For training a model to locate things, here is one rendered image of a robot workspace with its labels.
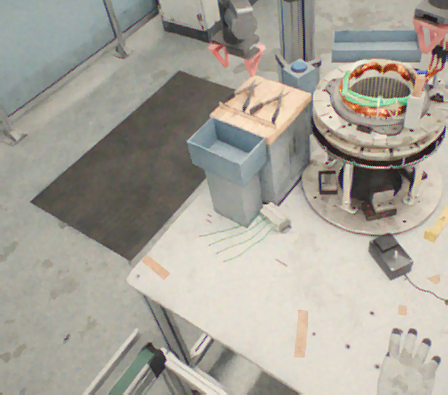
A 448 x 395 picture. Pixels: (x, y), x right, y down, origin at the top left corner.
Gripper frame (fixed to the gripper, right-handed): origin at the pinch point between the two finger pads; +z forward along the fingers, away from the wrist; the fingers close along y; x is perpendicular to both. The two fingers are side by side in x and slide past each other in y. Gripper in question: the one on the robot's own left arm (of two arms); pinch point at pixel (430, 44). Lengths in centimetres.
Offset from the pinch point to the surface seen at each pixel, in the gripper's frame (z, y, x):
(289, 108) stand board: 27.3, -5.5, 27.8
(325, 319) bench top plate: 55, -35, -6
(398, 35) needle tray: 26, 41, 21
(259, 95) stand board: 28.1, -5.2, 37.8
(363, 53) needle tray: 26.3, 26.7, 24.9
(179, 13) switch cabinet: 123, 127, 210
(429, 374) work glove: 51, -34, -30
